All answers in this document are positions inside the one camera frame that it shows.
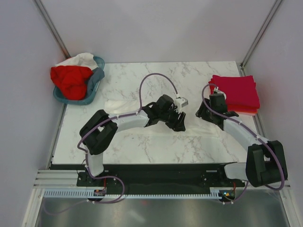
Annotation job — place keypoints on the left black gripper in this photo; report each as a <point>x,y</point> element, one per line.
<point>176,125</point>

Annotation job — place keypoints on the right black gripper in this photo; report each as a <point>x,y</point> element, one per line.
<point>201,112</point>

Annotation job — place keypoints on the white robot print t shirt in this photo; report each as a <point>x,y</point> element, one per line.
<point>194,125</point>

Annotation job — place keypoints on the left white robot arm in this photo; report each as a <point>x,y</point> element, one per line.
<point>98,132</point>

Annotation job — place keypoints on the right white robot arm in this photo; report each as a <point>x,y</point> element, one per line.
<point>265,162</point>

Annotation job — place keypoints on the folded magenta t shirt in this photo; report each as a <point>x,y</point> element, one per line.
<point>241,79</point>

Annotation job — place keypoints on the grey blue t shirt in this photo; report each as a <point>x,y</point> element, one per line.
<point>97,76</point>

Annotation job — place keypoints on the teal laundry basket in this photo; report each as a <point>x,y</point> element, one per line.
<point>88,99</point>

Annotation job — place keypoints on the plain white t shirt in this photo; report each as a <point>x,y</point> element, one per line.
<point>83,59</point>

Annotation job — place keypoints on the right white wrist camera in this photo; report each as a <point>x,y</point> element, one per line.
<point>218,91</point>

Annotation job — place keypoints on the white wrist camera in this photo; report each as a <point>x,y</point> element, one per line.
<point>218,91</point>
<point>180,102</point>

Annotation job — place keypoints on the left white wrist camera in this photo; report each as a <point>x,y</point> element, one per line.
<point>180,102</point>

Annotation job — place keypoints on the right aluminium corner post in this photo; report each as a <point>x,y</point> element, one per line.
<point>270,16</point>

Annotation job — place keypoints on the aluminium corner post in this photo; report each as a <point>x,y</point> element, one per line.
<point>51,26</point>
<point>270,16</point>

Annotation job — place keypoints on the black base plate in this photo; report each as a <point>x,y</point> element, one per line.
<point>218,168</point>

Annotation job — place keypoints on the white slotted cable duct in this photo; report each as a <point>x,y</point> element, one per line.
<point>100,194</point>

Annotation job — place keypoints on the aluminium cross rail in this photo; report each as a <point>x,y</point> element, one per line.
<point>52,178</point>

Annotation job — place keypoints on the left aluminium side rail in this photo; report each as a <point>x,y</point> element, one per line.
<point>31,218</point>

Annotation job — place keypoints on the left aluminium corner post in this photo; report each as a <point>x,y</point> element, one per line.
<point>51,26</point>

